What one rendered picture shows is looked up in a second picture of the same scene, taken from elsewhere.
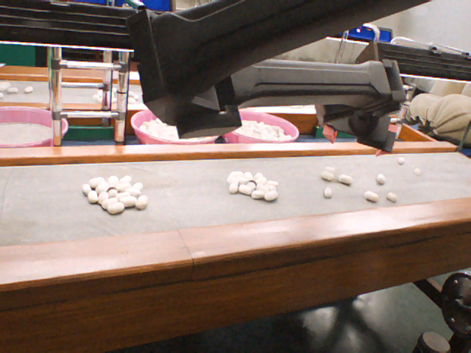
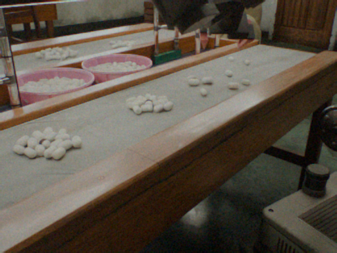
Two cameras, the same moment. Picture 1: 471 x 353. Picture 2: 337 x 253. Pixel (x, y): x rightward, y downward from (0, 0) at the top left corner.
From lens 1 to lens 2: 0.24 m
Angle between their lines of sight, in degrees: 18
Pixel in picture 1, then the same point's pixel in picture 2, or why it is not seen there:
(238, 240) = (177, 139)
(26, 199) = not seen: outside the picture
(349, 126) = (220, 28)
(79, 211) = (26, 168)
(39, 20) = not seen: outside the picture
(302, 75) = not seen: outside the picture
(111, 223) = (63, 166)
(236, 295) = (188, 184)
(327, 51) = (106, 8)
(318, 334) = (210, 215)
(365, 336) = (241, 202)
